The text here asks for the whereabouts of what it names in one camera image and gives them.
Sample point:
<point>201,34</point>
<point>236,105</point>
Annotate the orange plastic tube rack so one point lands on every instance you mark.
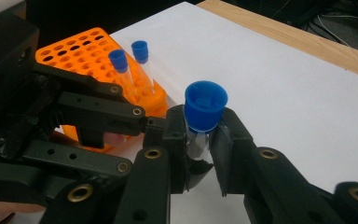
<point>84,53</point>

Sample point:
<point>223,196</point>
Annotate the blue capped clear test tube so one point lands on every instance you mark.
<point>140,49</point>
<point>118,60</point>
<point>205,105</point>

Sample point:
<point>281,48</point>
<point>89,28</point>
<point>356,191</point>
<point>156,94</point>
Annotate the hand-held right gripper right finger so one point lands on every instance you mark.
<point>234,149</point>

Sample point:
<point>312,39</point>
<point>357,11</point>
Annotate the white paper sheet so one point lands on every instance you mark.
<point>276,109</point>

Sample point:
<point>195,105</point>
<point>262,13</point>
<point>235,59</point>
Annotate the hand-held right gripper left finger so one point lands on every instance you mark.
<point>175,140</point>

